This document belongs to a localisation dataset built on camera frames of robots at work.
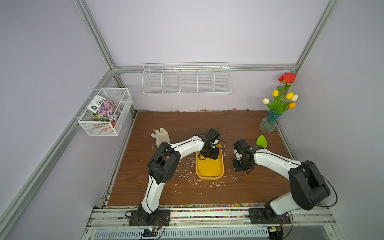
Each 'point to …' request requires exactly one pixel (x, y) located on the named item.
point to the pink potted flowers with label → (104, 109)
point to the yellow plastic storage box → (210, 169)
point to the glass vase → (268, 124)
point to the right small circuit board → (275, 233)
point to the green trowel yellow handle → (261, 141)
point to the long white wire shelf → (187, 79)
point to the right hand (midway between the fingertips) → (237, 166)
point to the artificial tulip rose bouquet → (282, 101)
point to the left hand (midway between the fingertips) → (216, 157)
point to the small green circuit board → (150, 232)
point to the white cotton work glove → (161, 136)
